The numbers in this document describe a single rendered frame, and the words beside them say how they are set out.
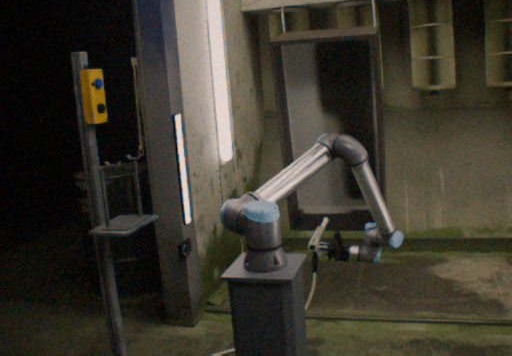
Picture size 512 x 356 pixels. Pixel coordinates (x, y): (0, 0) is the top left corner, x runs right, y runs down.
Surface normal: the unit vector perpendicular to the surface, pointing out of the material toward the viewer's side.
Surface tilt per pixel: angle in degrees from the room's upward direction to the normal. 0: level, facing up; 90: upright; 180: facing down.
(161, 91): 90
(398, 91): 90
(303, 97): 102
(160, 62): 90
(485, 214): 57
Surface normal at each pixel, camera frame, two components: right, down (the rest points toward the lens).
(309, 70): -0.25, 0.38
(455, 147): -0.29, -0.38
